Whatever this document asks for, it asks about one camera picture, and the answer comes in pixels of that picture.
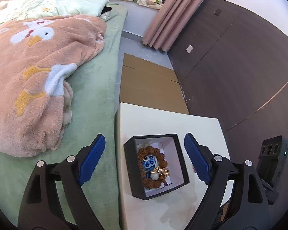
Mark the white wall socket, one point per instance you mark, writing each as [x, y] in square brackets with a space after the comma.
[189, 49]

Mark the pink curtain right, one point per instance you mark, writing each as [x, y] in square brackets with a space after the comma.
[169, 22]

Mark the black square jewelry box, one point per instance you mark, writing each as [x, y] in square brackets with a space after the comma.
[139, 146]

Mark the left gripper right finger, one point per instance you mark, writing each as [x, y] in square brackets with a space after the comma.
[235, 197]

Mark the green bed sheet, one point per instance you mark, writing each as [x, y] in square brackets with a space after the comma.
[93, 109]

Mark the flat brown cardboard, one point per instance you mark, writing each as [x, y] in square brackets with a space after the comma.
[147, 84]

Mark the white bedside table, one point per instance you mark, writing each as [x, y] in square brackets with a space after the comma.
[172, 206]

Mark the white green pillow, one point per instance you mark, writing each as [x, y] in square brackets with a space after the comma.
[31, 9]

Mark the pink duck fleece blanket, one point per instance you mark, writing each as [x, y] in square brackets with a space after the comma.
[36, 58]

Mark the blue bead tassel charm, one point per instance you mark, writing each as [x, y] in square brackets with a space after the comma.
[155, 167]

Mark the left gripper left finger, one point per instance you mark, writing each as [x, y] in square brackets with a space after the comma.
[54, 199]

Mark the dark wall switch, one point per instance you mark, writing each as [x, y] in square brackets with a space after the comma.
[218, 12]

